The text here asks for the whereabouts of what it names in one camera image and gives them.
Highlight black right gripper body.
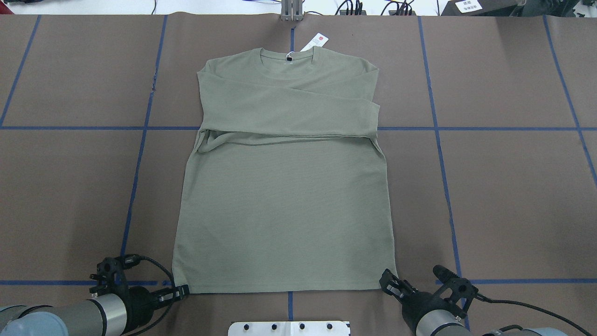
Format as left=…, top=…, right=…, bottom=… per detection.
left=400, top=291, right=450, bottom=332

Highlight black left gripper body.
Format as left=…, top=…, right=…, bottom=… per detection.
left=114, top=286, right=161, bottom=332

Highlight olive green long-sleeve shirt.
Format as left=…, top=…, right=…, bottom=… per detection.
left=172, top=47, right=396, bottom=294

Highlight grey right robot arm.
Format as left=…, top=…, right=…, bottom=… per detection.
left=379, top=265, right=577, bottom=336

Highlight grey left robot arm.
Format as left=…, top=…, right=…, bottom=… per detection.
left=1, top=284, right=190, bottom=336

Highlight white shirt price tag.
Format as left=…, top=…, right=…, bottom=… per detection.
left=300, top=32, right=329, bottom=52

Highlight black box with white label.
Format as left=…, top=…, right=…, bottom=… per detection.
left=441, top=0, right=518, bottom=17

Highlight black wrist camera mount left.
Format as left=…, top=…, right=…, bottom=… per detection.
left=88, top=257, right=128, bottom=299

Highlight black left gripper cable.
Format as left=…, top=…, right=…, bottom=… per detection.
left=122, top=254, right=177, bottom=336

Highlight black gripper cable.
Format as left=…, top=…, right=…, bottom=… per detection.
left=476, top=294, right=583, bottom=336
left=122, top=254, right=177, bottom=336

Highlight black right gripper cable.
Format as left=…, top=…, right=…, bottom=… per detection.
left=476, top=294, right=583, bottom=336

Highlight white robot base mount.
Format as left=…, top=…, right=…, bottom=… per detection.
left=228, top=321, right=351, bottom=336

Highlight aluminium frame post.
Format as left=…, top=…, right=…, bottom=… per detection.
left=279, top=0, right=304, bottom=22

